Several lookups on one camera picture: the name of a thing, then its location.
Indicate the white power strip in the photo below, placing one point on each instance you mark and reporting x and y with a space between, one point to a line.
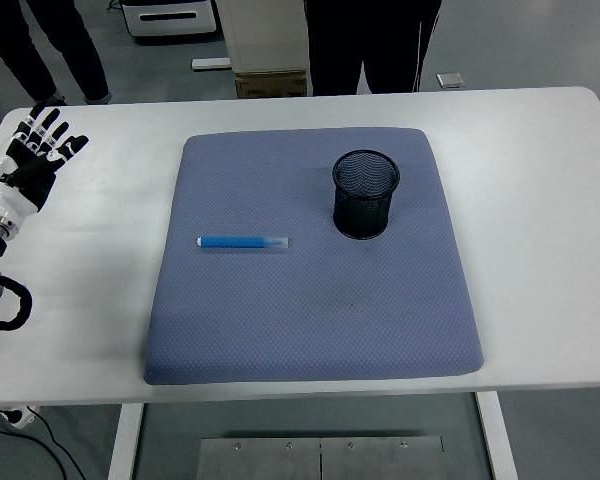
22 417

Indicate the grey metal plate with screws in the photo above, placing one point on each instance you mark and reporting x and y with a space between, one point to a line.
320 460

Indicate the brown cardboard box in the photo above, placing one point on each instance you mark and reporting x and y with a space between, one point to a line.
270 85

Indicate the white table leg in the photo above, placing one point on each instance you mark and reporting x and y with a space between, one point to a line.
125 445
497 440

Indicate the white cabinet panel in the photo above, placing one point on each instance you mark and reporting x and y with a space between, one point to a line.
265 35

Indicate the blue-grey textured mat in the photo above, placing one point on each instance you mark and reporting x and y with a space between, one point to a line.
305 310

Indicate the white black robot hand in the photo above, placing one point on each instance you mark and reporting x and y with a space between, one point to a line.
10 192

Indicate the grey floor socket plate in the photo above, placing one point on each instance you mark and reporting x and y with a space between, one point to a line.
450 80

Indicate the white appliance with dark slot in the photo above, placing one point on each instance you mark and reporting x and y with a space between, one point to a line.
170 22

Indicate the black mesh pen holder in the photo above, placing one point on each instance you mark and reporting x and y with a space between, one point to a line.
360 215

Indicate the blue marker with clear cap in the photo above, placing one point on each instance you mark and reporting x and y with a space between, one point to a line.
235 242

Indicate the white furniture foot bar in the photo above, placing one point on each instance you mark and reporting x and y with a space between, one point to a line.
210 63

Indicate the person in striped dark trousers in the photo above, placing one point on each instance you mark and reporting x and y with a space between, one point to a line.
340 45

